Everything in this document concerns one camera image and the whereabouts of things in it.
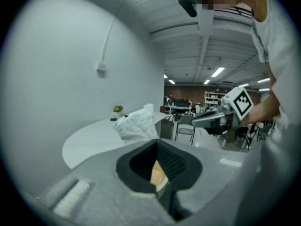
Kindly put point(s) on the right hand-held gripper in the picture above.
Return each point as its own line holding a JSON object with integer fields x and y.
{"x": 240, "y": 102}

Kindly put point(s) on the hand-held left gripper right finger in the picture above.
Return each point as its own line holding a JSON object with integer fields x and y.
{"x": 211, "y": 180}

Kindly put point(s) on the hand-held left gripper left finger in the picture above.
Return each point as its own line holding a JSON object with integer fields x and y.
{"x": 101, "y": 196}

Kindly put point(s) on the wooden drawer with white front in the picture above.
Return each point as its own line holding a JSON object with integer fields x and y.
{"x": 157, "y": 175}

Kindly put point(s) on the clear plastic bag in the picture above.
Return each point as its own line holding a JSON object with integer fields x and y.
{"x": 138, "y": 126}

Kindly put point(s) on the person's right forearm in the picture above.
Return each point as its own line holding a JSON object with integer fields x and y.
{"x": 261, "y": 112}

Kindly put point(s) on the white storage shelf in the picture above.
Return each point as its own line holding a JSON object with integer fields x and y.
{"x": 212, "y": 100}

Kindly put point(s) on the grey padded chair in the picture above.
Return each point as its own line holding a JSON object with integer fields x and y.
{"x": 185, "y": 131}

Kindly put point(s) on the white office desk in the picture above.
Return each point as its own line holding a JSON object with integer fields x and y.
{"x": 177, "y": 107}

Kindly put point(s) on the rectangular ceiling light panel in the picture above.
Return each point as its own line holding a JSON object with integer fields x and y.
{"x": 218, "y": 72}
{"x": 207, "y": 82}

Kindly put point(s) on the white curved table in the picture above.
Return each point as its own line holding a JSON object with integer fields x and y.
{"x": 94, "y": 140}

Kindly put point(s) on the small potted flower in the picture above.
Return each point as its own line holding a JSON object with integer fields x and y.
{"x": 118, "y": 110}

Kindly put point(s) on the person's white t-shirt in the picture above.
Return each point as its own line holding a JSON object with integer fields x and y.
{"x": 279, "y": 43}

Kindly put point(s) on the person's head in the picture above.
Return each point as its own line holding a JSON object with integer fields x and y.
{"x": 256, "y": 6}

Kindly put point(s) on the white wall junction box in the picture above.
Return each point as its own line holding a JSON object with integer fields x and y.
{"x": 101, "y": 66}

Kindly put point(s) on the black head-worn camera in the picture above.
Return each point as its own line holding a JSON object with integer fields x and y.
{"x": 188, "y": 1}

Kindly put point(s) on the white wall conduit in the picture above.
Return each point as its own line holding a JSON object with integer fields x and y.
{"x": 107, "y": 41}

